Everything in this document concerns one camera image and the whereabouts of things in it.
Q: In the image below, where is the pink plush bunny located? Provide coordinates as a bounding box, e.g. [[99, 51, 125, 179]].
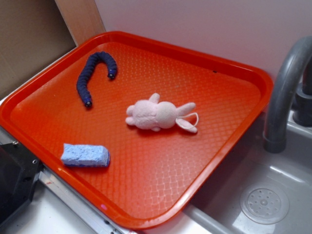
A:
[[125, 93, 199, 134]]

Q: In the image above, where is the grey plastic faucet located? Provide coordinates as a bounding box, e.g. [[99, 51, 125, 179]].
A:
[[263, 36, 312, 153]]

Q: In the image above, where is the light blue sponge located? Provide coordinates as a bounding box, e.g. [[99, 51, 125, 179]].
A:
[[60, 144, 110, 167]]

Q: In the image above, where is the brown cardboard panel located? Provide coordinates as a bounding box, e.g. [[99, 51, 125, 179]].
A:
[[0, 0, 76, 98]]

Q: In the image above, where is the dark blue toy caterpillar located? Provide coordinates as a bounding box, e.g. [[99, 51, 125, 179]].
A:
[[76, 52, 117, 108]]

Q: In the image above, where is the dark grey faucet handle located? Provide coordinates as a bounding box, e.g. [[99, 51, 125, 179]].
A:
[[292, 61, 312, 127]]

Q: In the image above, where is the light wooden board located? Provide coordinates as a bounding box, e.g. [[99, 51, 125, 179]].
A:
[[56, 0, 106, 46]]

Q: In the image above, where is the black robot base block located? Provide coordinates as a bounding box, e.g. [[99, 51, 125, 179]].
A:
[[0, 141, 42, 229]]

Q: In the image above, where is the grey toy sink basin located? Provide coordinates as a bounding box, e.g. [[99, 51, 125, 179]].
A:
[[184, 116, 312, 234]]

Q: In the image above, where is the orange plastic tray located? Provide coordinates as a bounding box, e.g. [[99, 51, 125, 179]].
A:
[[0, 32, 273, 230]]

